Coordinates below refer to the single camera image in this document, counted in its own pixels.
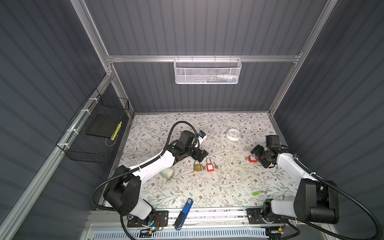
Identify brass padlock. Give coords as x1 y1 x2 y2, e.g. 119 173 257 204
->
194 161 203 172

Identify white round clock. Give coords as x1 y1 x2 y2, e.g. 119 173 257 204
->
226 128 242 142

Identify black wire basket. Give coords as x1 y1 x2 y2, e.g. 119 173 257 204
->
57 90 130 164

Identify red padlock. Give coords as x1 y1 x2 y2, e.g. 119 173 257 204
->
248 156 258 163
206 159 215 173

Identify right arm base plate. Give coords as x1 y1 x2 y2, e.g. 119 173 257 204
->
246 208 287 225

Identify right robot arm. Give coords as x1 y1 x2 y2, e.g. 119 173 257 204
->
247 135 383 240

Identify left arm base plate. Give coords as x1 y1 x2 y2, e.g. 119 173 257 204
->
127 210 169 228

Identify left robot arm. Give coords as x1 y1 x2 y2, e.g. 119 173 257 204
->
90 121 208 226

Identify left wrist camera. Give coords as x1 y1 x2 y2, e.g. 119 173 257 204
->
198 130 207 145

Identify blue black utility knife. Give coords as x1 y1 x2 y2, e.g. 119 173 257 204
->
174 198 194 231

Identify green marker pen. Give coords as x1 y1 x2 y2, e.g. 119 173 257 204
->
252 187 275 196

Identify white wire mesh basket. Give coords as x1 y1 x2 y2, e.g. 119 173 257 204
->
173 57 242 85

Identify black pad in basket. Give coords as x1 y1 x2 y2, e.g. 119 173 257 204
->
86 114 121 138

